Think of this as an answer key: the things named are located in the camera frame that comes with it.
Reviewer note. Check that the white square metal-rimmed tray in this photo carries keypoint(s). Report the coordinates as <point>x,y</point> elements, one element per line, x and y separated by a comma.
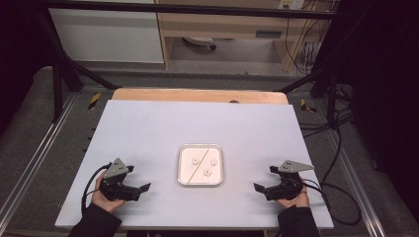
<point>215,177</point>

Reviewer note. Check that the white table board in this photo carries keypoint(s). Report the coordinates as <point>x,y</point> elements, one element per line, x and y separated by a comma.
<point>158,131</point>

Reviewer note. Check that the light wooden desk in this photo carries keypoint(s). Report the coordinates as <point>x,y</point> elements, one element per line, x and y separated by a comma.
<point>214,24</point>

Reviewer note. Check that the person's left hand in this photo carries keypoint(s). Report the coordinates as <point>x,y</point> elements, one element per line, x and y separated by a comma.
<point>104,203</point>

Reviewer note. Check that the person's right hand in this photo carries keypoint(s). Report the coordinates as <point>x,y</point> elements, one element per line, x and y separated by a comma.
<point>298,200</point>

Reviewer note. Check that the wooden table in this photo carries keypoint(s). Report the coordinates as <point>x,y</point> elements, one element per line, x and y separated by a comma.
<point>197,95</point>

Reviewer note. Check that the black metal frame bar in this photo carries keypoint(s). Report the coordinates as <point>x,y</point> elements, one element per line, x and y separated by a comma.
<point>197,9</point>

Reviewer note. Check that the office chair base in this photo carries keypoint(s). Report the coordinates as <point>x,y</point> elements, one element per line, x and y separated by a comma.
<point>199,41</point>

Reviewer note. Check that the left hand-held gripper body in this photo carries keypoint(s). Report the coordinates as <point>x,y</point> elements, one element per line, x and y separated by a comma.
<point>115,189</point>

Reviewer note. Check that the black curtain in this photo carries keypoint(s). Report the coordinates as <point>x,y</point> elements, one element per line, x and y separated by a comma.
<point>385,82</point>
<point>16,49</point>

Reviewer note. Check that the yellow black floor tape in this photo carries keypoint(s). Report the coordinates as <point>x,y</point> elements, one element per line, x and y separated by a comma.
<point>307,106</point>
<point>94,101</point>

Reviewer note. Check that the aluminium floor rail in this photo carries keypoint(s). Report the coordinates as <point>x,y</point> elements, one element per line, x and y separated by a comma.
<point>39,148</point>
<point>355,184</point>

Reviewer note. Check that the black metal frame stand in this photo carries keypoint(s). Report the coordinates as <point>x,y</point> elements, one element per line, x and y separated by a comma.
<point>57,85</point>
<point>331,92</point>

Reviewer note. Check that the white wall outlet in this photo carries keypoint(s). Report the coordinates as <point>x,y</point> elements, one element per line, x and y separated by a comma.
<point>291,4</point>

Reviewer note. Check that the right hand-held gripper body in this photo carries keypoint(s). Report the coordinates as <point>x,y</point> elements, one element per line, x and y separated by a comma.
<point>285,189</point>

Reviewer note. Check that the white cabinet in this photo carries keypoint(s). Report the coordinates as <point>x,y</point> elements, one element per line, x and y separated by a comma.
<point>105,33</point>

